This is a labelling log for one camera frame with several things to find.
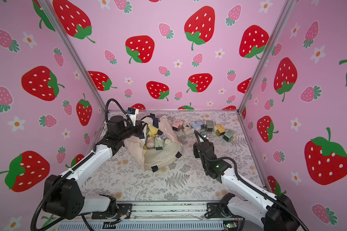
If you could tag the cream white pencil sharpener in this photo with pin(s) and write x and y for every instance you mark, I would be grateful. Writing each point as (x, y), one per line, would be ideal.
(188, 130)

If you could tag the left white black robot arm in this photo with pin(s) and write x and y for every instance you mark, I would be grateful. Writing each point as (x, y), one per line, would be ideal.
(62, 194)

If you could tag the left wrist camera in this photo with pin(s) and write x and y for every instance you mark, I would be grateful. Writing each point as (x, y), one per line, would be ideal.
(121, 119)

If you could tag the light blue pencil sharpener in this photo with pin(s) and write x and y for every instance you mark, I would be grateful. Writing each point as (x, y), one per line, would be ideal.
(198, 125)

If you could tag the cream canvas tote bag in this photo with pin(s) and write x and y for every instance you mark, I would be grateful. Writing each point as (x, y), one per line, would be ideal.
(143, 150)

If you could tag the grey green pencil sharpener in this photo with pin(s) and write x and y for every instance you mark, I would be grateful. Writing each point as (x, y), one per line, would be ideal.
(209, 126)

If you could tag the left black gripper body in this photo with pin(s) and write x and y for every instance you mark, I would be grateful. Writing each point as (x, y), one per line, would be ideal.
(129, 132)

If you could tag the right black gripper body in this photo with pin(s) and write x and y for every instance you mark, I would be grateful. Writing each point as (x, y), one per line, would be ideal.
(199, 148)

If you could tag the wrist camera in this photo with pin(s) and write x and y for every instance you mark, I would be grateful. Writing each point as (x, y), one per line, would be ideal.
(121, 119)
(200, 138)

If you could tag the pink pencil sharpener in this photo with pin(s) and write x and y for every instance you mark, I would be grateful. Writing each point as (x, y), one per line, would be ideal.
(177, 125)

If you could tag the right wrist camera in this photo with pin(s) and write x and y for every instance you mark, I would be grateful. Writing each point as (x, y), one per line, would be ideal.
(200, 138)

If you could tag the yellow pencil sharpener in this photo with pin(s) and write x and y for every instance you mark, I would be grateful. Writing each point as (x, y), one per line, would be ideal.
(219, 130)
(153, 131)

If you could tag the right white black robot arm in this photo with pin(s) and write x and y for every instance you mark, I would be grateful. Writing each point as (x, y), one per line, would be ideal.
(248, 193)

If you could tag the mint green pencil sharpener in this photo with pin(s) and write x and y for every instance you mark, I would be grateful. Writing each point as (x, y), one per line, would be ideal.
(229, 135)

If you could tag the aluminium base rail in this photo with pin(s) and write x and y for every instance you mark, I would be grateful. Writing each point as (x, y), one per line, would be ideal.
(230, 213)

